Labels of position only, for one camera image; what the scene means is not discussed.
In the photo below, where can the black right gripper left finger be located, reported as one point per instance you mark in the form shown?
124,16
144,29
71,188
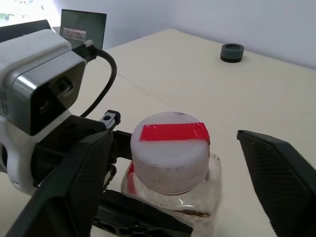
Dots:
71,182

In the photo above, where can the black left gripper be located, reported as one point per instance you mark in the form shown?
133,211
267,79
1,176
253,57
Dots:
74,130

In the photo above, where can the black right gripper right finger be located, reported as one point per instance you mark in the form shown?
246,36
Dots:
284,182

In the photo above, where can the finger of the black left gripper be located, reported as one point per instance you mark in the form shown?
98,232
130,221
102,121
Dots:
133,217

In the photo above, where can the clear bottle with white cap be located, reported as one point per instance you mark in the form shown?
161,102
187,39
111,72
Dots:
170,160

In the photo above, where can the dark flat monitor screen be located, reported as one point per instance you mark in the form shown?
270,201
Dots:
84,27

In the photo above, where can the black round cap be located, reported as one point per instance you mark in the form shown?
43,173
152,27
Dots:
232,53

